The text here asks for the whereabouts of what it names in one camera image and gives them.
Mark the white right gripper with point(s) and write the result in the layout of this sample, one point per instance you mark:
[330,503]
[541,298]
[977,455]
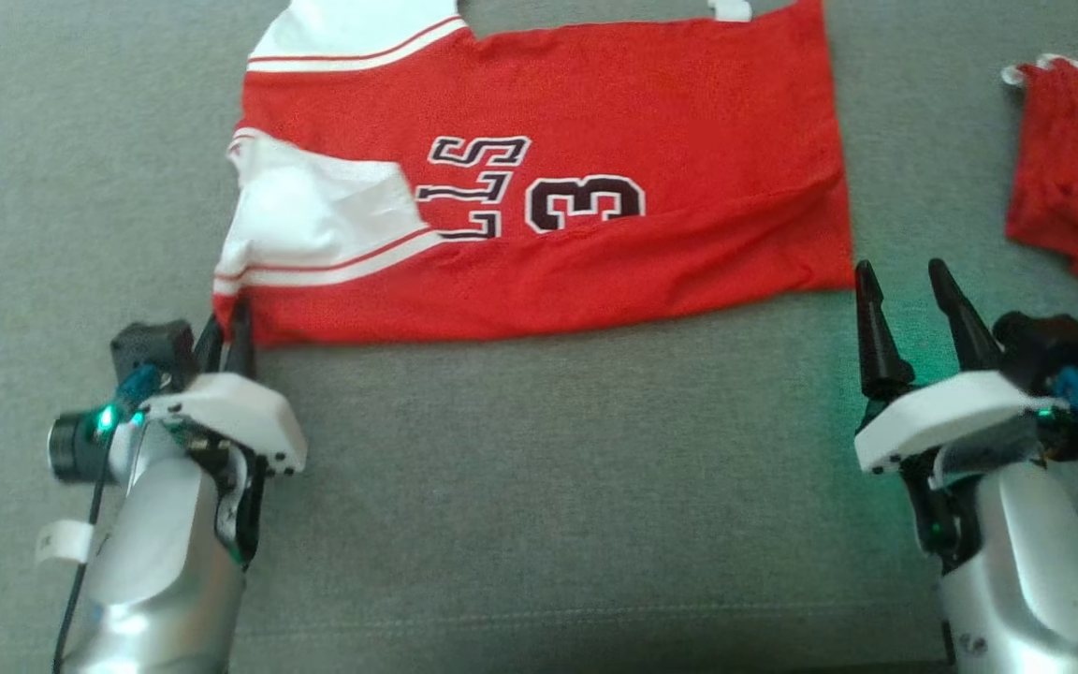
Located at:
[941,417]

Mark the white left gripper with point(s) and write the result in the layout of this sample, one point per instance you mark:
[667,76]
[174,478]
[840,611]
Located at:
[240,412]

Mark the red basketball jersey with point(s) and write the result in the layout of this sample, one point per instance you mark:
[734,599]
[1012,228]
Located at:
[651,122]

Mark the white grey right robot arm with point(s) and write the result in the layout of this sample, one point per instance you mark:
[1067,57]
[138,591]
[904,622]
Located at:
[1026,571]

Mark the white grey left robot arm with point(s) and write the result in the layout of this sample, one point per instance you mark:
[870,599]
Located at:
[165,562]

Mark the grey fabric sofa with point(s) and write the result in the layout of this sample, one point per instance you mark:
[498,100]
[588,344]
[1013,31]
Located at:
[548,468]

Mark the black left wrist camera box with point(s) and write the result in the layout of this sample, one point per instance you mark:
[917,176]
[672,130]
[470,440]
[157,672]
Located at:
[151,346]

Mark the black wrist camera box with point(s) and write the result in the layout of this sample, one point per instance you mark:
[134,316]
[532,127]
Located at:
[151,346]
[1044,346]

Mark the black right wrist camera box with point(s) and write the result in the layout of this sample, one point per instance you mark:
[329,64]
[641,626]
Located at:
[1044,346]

